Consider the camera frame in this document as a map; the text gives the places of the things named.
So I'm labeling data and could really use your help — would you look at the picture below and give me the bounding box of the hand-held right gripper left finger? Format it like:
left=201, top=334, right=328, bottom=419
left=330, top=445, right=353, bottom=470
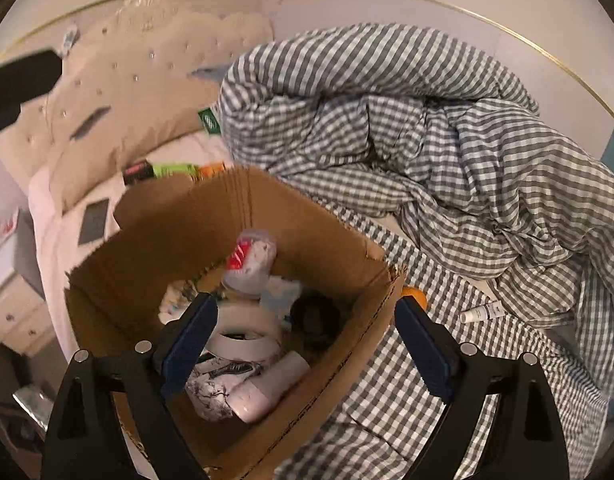
left=39, top=292, right=220, bottom=480

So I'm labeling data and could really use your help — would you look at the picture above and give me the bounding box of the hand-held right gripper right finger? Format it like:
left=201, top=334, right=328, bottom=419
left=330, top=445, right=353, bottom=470
left=393, top=296, right=570, bottom=480

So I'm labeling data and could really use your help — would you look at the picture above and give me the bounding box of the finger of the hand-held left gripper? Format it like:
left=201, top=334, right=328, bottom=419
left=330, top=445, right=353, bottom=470
left=0, top=49, right=64, bottom=140

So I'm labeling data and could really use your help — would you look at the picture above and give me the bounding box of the white electric shaver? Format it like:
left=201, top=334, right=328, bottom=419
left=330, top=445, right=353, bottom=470
left=229, top=350, right=312, bottom=423

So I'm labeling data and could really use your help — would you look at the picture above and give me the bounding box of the brown cardboard box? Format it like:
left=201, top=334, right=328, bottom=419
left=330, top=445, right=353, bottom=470
left=64, top=165, right=408, bottom=480

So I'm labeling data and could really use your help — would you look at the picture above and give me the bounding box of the small-check grey bed sheet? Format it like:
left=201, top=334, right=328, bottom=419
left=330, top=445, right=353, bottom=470
left=272, top=195, right=613, bottom=480

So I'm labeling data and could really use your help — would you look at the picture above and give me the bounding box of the black white patterned cloth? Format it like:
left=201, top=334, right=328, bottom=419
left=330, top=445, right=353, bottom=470
left=184, top=355, right=263, bottom=421

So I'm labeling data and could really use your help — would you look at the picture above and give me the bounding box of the white printed plastic bag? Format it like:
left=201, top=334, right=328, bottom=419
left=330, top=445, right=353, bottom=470
left=159, top=277, right=218, bottom=326

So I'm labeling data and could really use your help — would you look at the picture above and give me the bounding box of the small orange ball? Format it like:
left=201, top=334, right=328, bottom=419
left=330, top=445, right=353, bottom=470
left=401, top=286, right=428, bottom=311

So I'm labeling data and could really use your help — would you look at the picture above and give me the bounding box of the white tape roll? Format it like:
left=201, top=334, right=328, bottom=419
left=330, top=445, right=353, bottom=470
left=207, top=302, right=283, bottom=361

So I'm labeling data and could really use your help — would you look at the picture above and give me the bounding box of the small white tube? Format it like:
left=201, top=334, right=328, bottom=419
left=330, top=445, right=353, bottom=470
left=459, top=301, right=503, bottom=325

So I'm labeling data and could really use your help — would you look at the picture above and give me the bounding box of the red white crumpled packet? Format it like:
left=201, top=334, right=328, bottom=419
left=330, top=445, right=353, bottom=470
left=222, top=229, right=279, bottom=297

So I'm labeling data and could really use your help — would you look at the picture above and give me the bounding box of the beige tufted headboard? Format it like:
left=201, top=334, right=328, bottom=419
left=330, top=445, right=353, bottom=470
left=0, top=0, right=275, bottom=216

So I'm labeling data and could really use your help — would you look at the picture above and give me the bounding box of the black red small box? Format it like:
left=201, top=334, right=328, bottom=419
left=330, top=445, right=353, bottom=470
left=123, top=160, right=155, bottom=186

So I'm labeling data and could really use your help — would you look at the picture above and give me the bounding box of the grey phone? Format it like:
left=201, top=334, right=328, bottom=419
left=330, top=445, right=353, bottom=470
left=79, top=198, right=111, bottom=246

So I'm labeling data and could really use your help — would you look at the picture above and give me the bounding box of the white nightstand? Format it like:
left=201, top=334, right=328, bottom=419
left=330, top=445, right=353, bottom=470
left=0, top=270, right=62, bottom=356

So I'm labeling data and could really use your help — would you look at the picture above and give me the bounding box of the bright green tube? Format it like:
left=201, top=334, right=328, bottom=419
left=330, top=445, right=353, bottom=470
left=152, top=162, right=200, bottom=180

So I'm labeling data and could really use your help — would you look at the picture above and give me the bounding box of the orange packet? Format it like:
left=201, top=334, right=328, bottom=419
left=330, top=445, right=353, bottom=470
left=197, top=161, right=228, bottom=182

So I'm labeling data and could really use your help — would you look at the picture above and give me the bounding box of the green white packet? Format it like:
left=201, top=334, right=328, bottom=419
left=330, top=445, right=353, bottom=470
left=197, top=106, right=223, bottom=137

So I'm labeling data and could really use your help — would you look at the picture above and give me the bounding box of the grey gingham duvet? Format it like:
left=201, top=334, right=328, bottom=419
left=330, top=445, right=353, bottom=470
left=218, top=22, right=614, bottom=396

